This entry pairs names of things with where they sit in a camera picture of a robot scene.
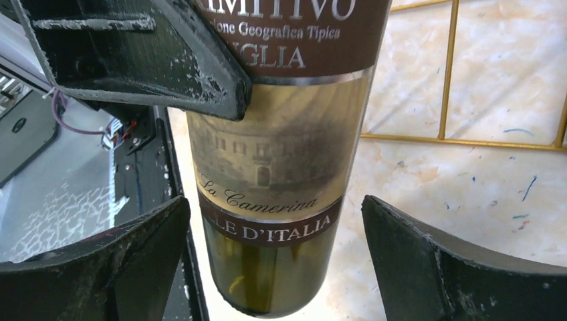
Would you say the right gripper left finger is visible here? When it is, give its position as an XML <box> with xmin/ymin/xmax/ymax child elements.
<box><xmin>1</xmin><ymin>197</ymin><xmax>191</xmax><ymax>320</ymax></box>

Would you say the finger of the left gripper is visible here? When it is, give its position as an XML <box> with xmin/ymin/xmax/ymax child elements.
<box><xmin>12</xmin><ymin>1</ymin><xmax>252</xmax><ymax>121</ymax></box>

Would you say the gold wire wine rack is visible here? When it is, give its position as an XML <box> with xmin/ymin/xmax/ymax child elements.
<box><xmin>360</xmin><ymin>0</ymin><xmax>566</xmax><ymax>153</ymax></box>

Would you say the brown wine bottle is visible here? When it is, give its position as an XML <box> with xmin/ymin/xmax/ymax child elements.
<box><xmin>187</xmin><ymin>0</ymin><xmax>391</xmax><ymax>318</ymax></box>

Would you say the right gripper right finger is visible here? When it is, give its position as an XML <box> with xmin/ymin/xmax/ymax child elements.
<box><xmin>362</xmin><ymin>195</ymin><xmax>566</xmax><ymax>320</ymax></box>

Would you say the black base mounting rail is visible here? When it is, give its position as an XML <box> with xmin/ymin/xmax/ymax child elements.
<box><xmin>0</xmin><ymin>58</ymin><xmax>209</xmax><ymax>321</ymax></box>

